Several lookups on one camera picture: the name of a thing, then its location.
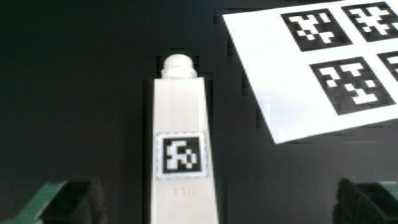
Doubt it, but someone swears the white marker base plate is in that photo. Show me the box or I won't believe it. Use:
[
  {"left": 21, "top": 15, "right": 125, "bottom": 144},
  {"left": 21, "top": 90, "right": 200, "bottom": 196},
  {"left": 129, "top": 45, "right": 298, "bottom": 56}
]
[{"left": 223, "top": 0, "right": 398, "bottom": 143}]

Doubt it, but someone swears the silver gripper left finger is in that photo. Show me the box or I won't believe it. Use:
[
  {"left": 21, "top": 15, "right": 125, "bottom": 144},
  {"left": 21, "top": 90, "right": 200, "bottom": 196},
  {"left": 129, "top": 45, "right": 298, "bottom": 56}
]
[{"left": 13, "top": 179, "right": 106, "bottom": 224}]

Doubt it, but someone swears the white desk leg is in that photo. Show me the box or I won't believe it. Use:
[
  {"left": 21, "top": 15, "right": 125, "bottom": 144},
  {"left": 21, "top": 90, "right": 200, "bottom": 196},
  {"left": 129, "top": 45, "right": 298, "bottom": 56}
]
[{"left": 148, "top": 54, "right": 218, "bottom": 224}]

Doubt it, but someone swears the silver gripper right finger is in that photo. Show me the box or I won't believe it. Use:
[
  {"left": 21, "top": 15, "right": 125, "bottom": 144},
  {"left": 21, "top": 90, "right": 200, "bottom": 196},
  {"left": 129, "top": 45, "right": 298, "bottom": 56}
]
[{"left": 331, "top": 179, "right": 398, "bottom": 224}]

